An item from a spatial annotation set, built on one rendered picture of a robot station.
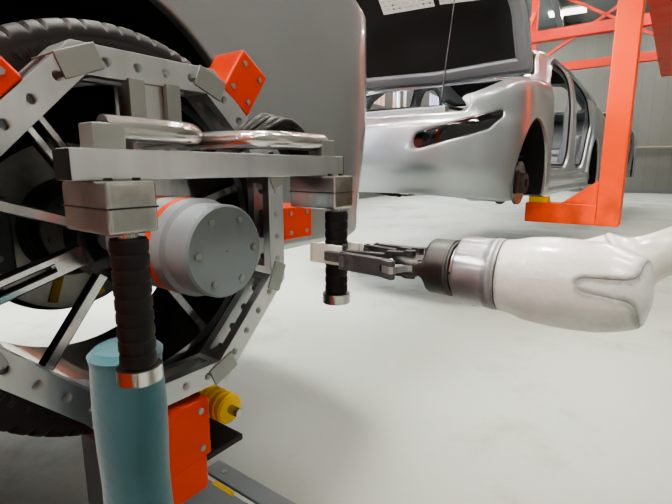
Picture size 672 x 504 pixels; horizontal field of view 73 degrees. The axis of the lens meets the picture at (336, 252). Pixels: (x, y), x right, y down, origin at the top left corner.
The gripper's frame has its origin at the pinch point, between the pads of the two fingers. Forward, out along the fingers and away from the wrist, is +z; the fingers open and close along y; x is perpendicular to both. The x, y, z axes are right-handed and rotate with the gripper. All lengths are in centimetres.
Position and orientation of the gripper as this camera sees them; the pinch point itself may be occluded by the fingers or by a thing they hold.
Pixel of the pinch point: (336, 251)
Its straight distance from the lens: 72.2
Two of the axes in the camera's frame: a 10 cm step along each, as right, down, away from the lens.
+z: -8.1, -1.1, 5.8
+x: 0.0, -9.8, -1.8
